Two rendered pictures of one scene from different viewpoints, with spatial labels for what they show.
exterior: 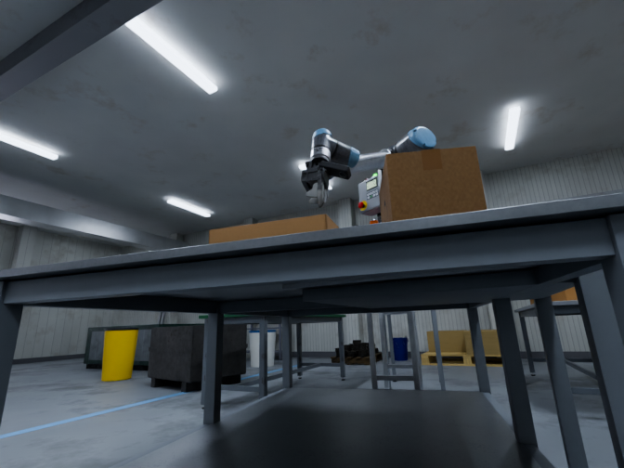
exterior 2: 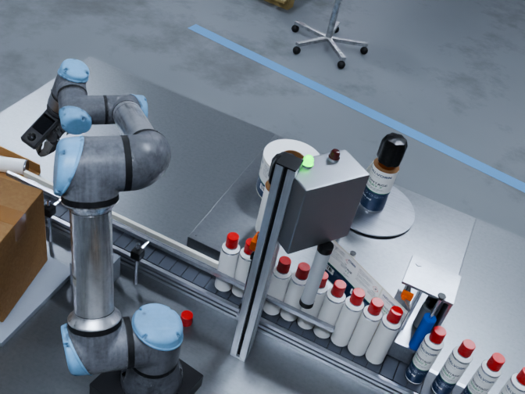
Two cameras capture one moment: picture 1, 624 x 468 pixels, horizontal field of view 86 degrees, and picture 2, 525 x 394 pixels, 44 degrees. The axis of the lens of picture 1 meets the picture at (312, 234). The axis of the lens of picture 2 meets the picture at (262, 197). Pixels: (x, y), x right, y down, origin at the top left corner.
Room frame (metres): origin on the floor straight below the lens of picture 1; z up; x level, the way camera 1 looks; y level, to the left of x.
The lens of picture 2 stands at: (1.67, -1.47, 2.29)
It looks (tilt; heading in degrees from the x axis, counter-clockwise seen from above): 40 degrees down; 88
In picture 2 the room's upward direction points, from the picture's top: 13 degrees clockwise
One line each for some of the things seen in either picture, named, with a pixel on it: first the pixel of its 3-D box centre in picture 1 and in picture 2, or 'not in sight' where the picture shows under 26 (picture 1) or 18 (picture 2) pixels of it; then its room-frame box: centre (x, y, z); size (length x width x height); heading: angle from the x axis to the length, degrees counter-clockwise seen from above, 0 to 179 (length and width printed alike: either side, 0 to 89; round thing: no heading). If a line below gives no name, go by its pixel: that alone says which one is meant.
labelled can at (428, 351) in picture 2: not in sight; (426, 354); (2.20, -0.41, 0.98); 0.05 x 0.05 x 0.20
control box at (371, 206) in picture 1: (374, 195); (316, 200); (1.81, -0.37, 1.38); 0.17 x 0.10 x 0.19; 37
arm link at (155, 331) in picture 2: not in sight; (153, 337); (1.52, -0.57, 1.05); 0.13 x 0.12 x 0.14; 25
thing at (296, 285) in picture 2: not in sight; (296, 291); (1.85, -0.29, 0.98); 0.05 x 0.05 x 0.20
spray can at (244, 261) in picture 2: not in sight; (245, 267); (1.70, -0.24, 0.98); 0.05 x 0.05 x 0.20
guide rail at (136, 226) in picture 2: not in sight; (172, 243); (1.47, -0.13, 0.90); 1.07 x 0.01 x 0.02; 162
